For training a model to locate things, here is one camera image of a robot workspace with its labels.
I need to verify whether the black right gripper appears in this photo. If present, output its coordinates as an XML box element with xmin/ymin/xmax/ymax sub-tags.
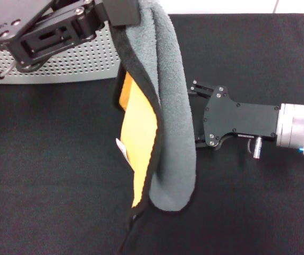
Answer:
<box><xmin>188</xmin><ymin>79</ymin><xmax>280</xmax><ymax>149</ymax></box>

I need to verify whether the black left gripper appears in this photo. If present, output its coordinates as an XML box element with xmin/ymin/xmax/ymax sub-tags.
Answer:
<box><xmin>0</xmin><ymin>0</ymin><xmax>142</xmax><ymax>72</ymax></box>

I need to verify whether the grey towel with black trim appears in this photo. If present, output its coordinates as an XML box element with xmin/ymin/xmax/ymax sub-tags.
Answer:
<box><xmin>113</xmin><ymin>0</ymin><xmax>198</xmax><ymax>252</ymax></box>

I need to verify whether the grey perforated storage box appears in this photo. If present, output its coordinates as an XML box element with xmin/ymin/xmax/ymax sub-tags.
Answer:
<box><xmin>0</xmin><ymin>21</ymin><xmax>122</xmax><ymax>85</ymax></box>

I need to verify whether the black tablecloth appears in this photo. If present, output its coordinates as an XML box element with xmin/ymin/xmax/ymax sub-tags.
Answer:
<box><xmin>0</xmin><ymin>13</ymin><xmax>304</xmax><ymax>255</ymax></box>

